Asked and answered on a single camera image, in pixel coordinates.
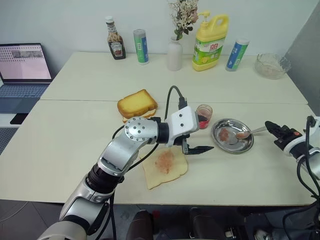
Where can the white ceramic vase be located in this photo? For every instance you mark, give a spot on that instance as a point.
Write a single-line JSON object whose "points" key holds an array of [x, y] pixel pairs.
{"points": [[174, 56]]}

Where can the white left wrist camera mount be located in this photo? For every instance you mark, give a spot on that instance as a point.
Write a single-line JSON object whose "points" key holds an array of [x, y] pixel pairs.
{"points": [[182, 120]]}

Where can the round metal plate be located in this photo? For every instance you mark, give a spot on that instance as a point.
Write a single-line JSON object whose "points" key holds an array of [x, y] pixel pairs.
{"points": [[232, 147]]}

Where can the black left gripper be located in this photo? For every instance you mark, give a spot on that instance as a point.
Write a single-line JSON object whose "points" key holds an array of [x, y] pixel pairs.
{"points": [[185, 145]]}

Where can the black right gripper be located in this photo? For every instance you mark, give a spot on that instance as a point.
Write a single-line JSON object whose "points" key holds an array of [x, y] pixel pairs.
{"points": [[287, 137]]}

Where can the thick toasted bread slice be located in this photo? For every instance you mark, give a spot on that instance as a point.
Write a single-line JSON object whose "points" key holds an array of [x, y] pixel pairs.
{"points": [[136, 102]]}

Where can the open laptop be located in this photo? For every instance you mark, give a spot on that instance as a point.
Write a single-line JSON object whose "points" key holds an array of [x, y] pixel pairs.
{"points": [[22, 67]]}

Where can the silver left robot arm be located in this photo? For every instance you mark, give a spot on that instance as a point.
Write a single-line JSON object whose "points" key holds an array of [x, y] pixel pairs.
{"points": [[130, 142]]}

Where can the ketchup bottle with white cap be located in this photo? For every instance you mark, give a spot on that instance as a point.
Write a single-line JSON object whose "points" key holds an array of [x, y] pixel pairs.
{"points": [[116, 45]]}

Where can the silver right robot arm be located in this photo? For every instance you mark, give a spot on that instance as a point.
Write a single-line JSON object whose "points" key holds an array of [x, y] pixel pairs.
{"points": [[315, 151]]}

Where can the metal spoon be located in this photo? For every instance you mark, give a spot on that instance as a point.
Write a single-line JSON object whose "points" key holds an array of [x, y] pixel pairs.
{"points": [[252, 132]]}

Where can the flat black phone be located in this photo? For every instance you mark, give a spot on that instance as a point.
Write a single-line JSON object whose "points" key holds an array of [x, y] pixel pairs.
{"points": [[18, 119]]}

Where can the dark rounded shape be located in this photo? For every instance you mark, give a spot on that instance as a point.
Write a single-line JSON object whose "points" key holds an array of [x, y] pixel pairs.
{"points": [[205, 225], [142, 227]]}

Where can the white bread slice with jam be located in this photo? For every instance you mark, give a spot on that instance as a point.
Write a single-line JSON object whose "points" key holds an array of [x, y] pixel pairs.
{"points": [[172, 172]]}

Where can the dried flower bouquet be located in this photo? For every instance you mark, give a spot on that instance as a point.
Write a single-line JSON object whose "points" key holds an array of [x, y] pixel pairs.
{"points": [[183, 17]]}

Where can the glass jam jar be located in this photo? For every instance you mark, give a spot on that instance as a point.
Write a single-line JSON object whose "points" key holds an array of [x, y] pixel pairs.
{"points": [[207, 110]]}

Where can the clear glass bowl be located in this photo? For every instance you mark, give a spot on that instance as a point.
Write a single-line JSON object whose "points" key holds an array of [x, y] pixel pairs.
{"points": [[271, 66]]}

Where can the green blue cylinder canister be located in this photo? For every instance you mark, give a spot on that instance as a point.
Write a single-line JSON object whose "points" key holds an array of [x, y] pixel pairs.
{"points": [[141, 47], [236, 56]]}

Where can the yellow detergent pump bottle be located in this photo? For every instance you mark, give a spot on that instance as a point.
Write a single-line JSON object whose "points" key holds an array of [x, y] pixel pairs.
{"points": [[208, 47]]}

